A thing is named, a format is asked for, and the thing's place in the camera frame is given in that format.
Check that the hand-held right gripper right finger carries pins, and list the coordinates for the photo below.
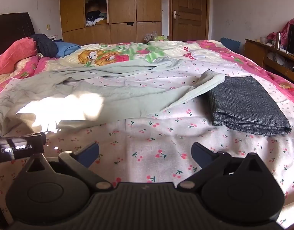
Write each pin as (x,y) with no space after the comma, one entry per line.
(201,154)

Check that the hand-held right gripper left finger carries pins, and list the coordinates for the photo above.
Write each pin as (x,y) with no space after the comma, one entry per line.
(90,154)

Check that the pale green pants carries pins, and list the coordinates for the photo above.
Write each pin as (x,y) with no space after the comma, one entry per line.
(113,93)

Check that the folded grey pants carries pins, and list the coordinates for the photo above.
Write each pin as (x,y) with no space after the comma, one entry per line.
(245,103)

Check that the cherry print bed quilt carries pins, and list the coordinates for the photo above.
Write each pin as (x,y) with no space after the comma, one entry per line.
(161,134)

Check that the pink pillow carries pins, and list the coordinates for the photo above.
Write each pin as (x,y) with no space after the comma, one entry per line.
(12,55)

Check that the dark navy cloth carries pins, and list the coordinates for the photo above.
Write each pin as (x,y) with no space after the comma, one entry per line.
(45,44)

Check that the blue cloth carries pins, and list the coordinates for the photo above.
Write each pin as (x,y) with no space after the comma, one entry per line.
(65,48)

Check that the blue foam mat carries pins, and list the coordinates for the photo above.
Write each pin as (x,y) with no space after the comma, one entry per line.
(230,44)

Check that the black white striped cloth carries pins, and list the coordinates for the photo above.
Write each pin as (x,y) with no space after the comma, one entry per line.
(54,38)

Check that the dark wooden headboard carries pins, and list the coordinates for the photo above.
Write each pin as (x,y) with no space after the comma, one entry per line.
(10,26)

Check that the green packet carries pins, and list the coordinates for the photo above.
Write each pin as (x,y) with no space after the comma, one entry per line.
(162,38)

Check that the clear plastic bag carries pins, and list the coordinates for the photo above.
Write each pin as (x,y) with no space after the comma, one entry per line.
(150,37)

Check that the white cup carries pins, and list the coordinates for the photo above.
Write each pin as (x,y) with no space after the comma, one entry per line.
(264,40)

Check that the pile of clothes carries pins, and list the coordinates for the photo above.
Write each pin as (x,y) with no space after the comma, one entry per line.
(95,18)

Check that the steel thermos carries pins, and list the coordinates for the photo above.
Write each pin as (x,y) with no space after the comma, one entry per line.
(278,40)

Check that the brown wooden door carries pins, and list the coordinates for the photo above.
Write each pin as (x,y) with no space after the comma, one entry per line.
(189,9)

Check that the pink cloth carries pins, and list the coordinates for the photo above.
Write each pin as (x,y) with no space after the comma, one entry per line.
(287,28)

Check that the brown wooden wardrobe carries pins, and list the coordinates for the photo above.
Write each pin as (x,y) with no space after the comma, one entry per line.
(123,2)

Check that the wall light switch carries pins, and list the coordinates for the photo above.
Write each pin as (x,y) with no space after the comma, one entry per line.
(48,27)

